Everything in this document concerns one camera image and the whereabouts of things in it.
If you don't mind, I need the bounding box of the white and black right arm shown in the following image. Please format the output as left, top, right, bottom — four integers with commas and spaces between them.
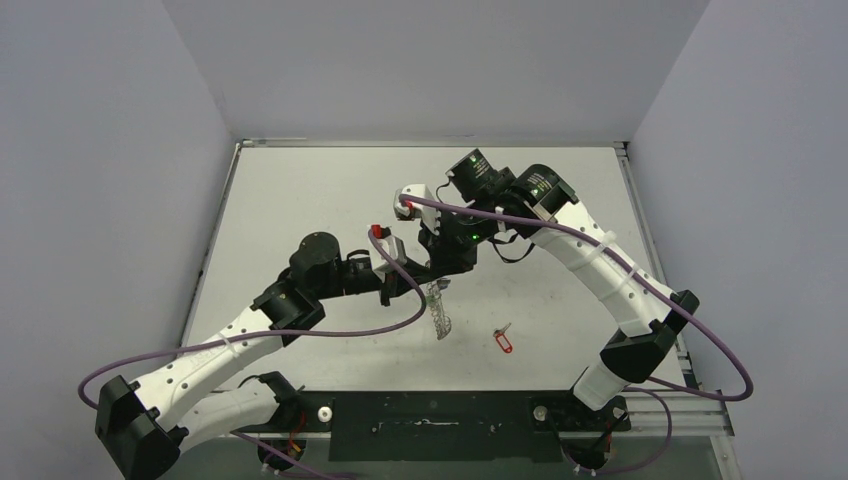
395, 149, 699, 429

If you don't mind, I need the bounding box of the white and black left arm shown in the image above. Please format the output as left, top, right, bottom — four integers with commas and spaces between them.
92, 225, 433, 479

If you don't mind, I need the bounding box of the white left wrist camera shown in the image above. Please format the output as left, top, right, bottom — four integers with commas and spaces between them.
368, 224, 407, 282

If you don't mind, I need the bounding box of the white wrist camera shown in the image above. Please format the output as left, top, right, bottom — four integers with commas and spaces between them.
393, 184, 441, 235
368, 224, 407, 282

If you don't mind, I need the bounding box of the aluminium frame rail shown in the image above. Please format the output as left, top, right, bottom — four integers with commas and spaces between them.
135, 390, 735, 440

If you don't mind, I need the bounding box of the red key tag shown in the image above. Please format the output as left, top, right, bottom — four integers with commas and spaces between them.
493, 330, 514, 354

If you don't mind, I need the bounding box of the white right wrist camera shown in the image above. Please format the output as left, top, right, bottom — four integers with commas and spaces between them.
393, 184, 441, 235

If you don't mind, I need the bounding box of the metal ring disc with keyrings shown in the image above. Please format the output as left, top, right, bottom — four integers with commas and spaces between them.
426, 278, 452, 341

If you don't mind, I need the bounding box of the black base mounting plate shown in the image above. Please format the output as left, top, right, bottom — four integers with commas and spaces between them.
246, 391, 631, 463

